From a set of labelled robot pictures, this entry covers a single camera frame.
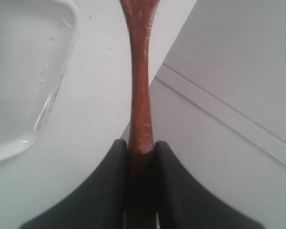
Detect white cabinet doors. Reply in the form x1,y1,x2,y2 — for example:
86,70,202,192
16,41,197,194
119,0,286,229

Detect white rectangular plastic tray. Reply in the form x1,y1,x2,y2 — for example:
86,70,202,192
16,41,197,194
0,0,78,162

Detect brown wooden spoon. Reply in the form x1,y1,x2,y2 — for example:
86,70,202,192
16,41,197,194
120,0,158,182

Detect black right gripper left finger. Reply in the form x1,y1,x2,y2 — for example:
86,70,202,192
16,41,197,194
21,139,127,229

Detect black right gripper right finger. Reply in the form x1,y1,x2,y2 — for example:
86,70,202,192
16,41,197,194
155,141,264,229

